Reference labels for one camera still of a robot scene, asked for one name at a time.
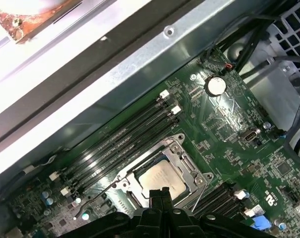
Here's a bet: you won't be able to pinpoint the metal wire locking lever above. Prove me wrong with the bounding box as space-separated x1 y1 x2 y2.
191 177 211 213
74 182 130 220

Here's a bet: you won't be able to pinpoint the blue motherboard connector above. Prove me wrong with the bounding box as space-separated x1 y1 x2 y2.
253 215 272 234

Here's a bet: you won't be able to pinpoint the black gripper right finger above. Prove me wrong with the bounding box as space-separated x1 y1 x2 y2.
164 187 273 238

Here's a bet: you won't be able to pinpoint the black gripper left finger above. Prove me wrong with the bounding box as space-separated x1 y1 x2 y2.
58 188 165 238

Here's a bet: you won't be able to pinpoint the RAM slot white clips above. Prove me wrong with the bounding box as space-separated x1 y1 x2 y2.
214 205 259 221
49 90 170 181
196 189 247 216
60 105 181 198

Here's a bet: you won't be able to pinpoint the silver CPU green edge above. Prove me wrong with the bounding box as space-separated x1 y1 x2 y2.
138 161 186 199

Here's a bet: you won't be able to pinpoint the black cable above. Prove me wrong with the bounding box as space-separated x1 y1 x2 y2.
205 9 264 62
235 9 272 72

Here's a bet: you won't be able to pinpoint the black grey PC case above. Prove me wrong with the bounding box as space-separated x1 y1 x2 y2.
0 0 300 199

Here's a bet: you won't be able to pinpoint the silver internal USB port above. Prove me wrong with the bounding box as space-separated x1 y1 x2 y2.
241 131 258 143

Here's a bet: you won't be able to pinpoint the grey perforated drive cage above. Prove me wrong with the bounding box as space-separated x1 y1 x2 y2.
266 0 300 82

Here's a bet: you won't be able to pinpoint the metal socket cover frame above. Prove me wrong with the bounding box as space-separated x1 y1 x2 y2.
124 141 210 209

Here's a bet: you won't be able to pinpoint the CPU socket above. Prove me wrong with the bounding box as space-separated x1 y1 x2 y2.
112 132 215 211

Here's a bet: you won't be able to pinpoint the silver coin cell battery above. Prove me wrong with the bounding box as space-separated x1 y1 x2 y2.
204 75 227 96

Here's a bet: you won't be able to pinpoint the green motherboard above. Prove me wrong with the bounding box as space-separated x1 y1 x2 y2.
0 53 300 238

